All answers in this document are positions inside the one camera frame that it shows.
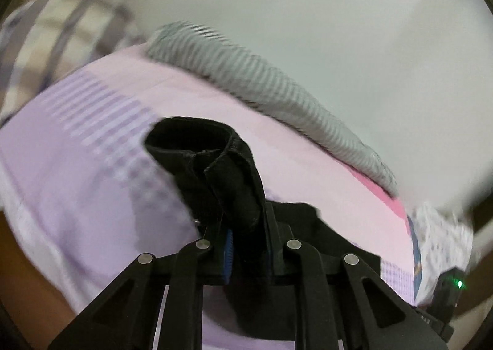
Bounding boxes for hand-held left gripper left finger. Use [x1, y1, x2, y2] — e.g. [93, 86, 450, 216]
[48, 225, 234, 350]

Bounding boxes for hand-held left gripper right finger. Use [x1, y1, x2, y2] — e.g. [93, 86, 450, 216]
[264, 201, 449, 350]

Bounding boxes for black pants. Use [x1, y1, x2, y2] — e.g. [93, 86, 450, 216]
[144, 116, 382, 339]

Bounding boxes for white dotted cloth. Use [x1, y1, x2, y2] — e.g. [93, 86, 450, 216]
[408, 201, 474, 306]

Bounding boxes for pink and purple bed sheet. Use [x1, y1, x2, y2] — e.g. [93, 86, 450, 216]
[0, 44, 420, 350]

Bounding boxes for grey white striped blanket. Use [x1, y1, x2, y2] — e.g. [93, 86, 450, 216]
[145, 21, 399, 197]

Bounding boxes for plaid pillow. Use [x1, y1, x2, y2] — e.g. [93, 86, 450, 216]
[0, 0, 143, 123]

